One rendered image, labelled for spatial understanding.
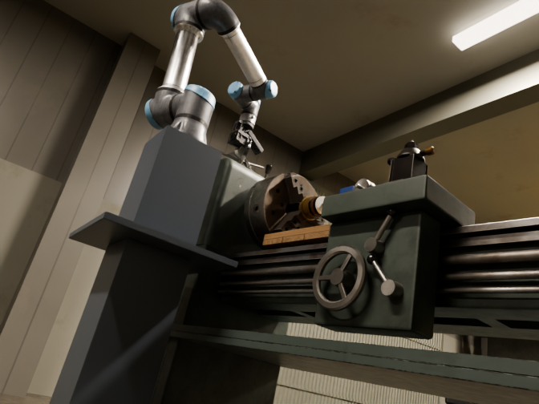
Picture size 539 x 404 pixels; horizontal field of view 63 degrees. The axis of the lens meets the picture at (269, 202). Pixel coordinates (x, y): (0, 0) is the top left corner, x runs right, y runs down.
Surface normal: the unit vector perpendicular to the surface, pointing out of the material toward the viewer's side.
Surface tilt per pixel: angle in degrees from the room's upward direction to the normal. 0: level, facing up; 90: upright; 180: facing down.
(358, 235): 90
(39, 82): 90
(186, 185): 90
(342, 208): 90
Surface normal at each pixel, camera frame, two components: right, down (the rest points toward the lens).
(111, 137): 0.58, -0.19
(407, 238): -0.74, -0.40
